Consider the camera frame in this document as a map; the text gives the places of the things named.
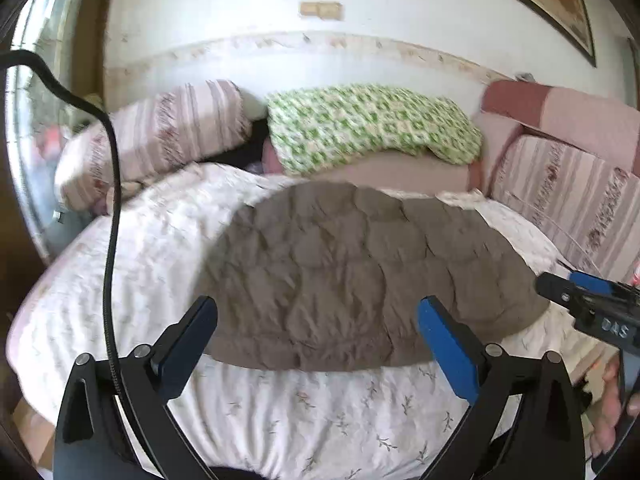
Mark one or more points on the beige wall switch plate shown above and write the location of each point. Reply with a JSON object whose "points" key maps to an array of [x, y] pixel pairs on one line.
{"points": [[321, 11]]}

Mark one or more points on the striped floral bolster pillow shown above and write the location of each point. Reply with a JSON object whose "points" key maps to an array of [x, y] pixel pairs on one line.
{"points": [[165, 130]]}

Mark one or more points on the pink pillow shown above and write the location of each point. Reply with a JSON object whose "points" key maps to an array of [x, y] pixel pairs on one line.
{"points": [[400, 172]]}

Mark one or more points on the striped floral seat cushion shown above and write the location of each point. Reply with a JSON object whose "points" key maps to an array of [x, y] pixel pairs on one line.
{"points": [[565, 195]]}

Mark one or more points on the beige knotted cloth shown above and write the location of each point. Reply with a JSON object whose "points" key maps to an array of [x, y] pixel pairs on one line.
{"points": [[125, 191]]}

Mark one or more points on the black cloth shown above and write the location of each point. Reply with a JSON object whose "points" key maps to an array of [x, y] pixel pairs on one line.
{"points": [[252, 150]]}

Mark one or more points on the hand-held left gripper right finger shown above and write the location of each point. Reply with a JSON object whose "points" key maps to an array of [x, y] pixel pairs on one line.
{"points": [[450, 350]]}

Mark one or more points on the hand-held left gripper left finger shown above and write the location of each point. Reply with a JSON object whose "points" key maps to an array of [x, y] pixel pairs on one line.
{"points": [[187, 355]]}

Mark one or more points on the person's right hand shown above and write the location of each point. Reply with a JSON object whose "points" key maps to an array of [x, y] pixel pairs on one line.
{"points": [[607, 410]]}

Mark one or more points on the green patterned pillow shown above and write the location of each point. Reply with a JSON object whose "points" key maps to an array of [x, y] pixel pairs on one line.
{"points": [[360, 120]]}

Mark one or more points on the grey-brown hooded puffer jacket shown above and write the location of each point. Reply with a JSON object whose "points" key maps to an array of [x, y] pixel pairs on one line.
{"points": [[350, 270]]}

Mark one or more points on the white leaf-print quilt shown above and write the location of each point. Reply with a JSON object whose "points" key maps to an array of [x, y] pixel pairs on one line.
{"points": [[160, 250]]}

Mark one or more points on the stained glass door panel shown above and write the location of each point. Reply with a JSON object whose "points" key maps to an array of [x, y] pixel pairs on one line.
{"points": [[45, 70]]}

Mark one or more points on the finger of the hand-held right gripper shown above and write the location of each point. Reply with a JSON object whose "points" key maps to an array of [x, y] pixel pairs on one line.
{"points": [[555, 287], [597, 282]]}

